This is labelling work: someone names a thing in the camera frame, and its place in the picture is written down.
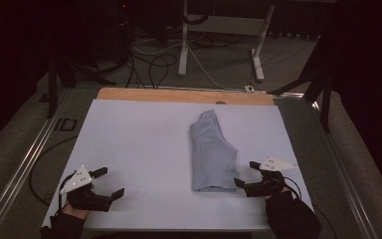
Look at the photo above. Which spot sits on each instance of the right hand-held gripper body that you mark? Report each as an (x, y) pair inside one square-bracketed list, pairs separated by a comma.
[(272, 181)]

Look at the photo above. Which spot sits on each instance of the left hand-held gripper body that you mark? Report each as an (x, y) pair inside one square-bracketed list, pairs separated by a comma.
[(79, 181)]

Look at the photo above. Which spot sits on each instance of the grey-blue tank top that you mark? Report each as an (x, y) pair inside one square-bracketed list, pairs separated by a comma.
[(212, 156)]

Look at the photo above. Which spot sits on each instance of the person's right hand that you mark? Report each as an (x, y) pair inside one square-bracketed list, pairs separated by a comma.
[(283, 191)]

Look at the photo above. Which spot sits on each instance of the person's left hand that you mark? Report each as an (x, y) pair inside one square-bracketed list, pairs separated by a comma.
[(76, 212)]

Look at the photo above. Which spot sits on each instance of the white table mat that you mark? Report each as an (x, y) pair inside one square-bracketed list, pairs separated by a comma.
[(129, 142)]

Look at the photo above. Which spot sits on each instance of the small white connector box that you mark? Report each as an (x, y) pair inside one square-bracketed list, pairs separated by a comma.
[(249, 88)]

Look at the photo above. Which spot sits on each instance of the black tripod stand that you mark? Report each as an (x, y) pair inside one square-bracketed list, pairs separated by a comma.
[(325, 99), (52, 89)]

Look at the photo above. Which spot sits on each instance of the black power strip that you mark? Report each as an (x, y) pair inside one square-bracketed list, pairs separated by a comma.
[(291, 34)]

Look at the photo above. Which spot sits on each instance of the black floor bracket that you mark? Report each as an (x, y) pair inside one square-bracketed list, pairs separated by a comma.
[(65, 124)]

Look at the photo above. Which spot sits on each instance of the aluminium floor rail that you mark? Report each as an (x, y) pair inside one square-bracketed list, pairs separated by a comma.
[(192, 87), (20, 172), (344, 186)]

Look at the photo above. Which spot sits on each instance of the white metal desk frame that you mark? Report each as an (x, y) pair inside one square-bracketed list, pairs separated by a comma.
[(225, 25)]

